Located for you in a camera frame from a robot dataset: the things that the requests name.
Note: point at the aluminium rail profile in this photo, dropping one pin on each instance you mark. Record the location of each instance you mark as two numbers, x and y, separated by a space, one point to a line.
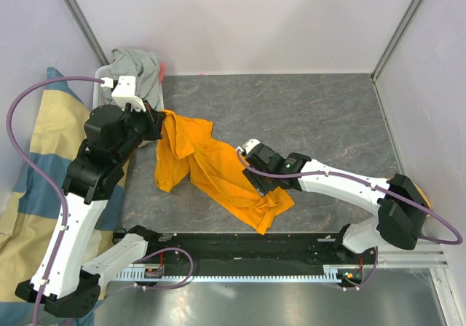
426 255

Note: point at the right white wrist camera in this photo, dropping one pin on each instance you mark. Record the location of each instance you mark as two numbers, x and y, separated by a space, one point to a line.
248 146

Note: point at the grey t shirt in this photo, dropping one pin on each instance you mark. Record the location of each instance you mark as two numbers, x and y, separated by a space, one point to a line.
146 67

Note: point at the slotted cable duct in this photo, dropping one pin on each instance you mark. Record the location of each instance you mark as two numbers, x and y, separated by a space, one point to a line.
142 273

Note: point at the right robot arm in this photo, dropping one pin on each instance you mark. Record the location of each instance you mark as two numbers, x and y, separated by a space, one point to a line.
396 205

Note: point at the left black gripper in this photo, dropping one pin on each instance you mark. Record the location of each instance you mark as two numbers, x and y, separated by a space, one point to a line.
152 117

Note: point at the blue yellow striped pillow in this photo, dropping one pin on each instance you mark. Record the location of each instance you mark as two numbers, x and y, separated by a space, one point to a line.
33 209

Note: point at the orange t shirt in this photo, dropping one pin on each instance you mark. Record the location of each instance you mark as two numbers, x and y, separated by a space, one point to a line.
187 148

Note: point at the aluminium frame post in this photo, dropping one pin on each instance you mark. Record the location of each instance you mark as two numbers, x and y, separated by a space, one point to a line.
396 37
86 30

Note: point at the right aluminium frame post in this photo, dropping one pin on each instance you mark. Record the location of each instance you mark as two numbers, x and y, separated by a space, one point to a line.
396 37

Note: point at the left aluminium frame post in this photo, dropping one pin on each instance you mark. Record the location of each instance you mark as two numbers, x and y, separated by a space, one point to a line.
86 30

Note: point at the white plastic basket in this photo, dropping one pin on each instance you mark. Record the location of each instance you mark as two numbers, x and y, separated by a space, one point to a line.
98 98

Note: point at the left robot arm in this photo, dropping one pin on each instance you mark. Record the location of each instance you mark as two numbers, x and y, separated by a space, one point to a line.
65 285

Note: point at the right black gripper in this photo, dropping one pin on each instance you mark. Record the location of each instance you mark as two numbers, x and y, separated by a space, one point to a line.
261 186

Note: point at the pink red garment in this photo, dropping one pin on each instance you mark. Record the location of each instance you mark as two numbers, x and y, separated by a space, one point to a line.
162 72

